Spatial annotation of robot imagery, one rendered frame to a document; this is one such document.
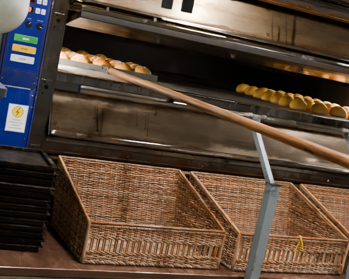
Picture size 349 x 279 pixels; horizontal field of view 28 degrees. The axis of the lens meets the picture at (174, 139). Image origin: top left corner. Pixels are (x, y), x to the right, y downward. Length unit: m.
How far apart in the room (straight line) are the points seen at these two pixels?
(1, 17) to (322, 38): 2.07
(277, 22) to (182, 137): 0.67
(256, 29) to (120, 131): 0.75
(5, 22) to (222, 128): 1.76
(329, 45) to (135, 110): 0.98
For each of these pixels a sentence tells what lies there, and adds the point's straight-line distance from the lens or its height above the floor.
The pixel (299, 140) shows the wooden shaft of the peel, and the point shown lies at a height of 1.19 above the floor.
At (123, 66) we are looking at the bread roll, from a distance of 3.28.
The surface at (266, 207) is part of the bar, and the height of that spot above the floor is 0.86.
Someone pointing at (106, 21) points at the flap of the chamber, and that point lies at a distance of 2.64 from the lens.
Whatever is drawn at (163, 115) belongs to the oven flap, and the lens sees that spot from 2.96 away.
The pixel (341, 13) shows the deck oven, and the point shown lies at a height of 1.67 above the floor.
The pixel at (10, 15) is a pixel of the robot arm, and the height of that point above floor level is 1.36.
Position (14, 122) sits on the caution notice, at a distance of 2.71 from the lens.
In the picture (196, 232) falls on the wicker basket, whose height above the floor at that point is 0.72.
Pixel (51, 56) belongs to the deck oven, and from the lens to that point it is 2.74.
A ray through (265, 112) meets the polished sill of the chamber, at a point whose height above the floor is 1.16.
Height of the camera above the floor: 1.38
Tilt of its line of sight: 8 degrees down
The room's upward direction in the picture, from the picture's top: 12 degrees clockwise
